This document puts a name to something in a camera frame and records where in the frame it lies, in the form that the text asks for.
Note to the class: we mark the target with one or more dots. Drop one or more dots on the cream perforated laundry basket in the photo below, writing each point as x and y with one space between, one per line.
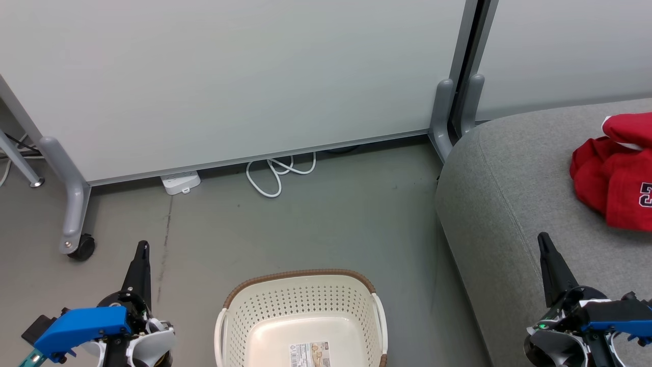
305 300

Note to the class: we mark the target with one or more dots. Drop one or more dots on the black caster wheel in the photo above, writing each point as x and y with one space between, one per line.
84 248

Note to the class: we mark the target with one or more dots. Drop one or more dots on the slanted metal table leg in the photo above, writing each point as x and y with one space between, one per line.
18 160

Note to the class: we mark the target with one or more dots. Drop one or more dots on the grey fabric sofa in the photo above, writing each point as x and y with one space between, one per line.
509 204

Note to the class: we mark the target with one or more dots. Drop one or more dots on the paper label in basket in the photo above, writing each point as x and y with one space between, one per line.
309 355

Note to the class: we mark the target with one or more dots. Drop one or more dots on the red garment with navy print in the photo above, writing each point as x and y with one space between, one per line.
611 188

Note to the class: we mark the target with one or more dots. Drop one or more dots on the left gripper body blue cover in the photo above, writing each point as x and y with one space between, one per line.
81 323

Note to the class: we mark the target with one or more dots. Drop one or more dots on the wide white partition panel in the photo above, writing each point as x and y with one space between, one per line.
229 76

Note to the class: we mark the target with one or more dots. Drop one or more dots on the long grey partition foot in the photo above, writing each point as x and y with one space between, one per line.
74 199

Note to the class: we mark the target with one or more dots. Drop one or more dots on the narrow white partition panel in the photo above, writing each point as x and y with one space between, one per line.
565 51

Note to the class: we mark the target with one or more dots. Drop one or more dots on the teal left camera connector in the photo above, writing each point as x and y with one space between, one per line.
30 359

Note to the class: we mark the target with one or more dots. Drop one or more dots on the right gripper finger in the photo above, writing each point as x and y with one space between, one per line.
555 275

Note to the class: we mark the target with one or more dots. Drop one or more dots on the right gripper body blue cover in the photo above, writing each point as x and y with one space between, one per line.
606 326

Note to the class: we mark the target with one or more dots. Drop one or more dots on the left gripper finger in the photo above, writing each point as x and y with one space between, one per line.
140 275

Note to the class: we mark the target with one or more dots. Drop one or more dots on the white power strip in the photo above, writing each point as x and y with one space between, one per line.
180 182

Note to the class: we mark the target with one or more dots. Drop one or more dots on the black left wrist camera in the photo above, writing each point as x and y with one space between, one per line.
38 329

